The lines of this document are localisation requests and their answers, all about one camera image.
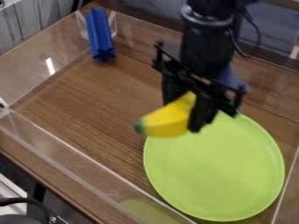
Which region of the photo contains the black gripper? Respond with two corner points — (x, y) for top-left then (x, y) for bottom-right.
(153, 5), (248, 133)

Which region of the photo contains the yellow toy banana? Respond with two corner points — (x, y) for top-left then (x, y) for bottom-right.
(135, 92), (196, 138)

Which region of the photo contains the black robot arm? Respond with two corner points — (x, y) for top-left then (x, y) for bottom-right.
(145, 0), (256, 137)

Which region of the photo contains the green round plate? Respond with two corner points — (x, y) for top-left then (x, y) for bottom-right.
(144, 114), (286, 221)

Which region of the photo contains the black device with knob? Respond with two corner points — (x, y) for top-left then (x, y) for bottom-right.
(27, 204), (69, 224)

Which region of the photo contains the clear acrylic enclosure wall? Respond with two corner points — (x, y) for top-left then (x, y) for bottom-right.
(0, 13), (299, 224)

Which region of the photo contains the blue plastic bracket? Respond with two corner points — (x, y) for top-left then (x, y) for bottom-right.
(85, 8), (116, 61)

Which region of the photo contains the black cable lower left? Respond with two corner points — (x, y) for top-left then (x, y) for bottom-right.
(0, 197), (53, 224)

